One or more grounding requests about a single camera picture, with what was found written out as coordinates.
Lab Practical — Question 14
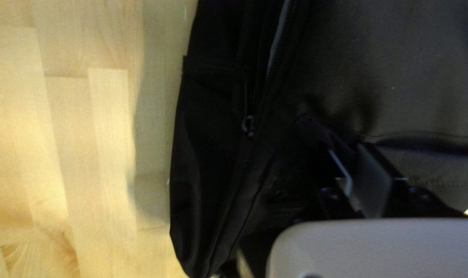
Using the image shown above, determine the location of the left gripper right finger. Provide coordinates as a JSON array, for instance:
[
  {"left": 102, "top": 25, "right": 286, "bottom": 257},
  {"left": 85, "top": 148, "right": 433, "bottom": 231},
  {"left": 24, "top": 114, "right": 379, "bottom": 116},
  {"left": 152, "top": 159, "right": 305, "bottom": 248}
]
[{"left": 351, "top": 143, "right": 466, "bottom": 219}]

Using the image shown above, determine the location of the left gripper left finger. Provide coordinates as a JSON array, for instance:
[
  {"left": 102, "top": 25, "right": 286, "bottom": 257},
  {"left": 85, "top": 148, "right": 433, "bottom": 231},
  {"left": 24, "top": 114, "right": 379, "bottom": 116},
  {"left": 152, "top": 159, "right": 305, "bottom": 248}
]
[{"left": 296, "top": 149, "right": 360, "bottom": 224}]

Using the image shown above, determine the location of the black backpack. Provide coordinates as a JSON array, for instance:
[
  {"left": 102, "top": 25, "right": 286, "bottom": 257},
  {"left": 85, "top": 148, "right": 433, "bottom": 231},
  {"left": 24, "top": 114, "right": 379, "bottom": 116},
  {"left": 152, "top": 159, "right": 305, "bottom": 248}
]
[{"left": 168, "top": 0, "right": 468, "bottom": 278}]

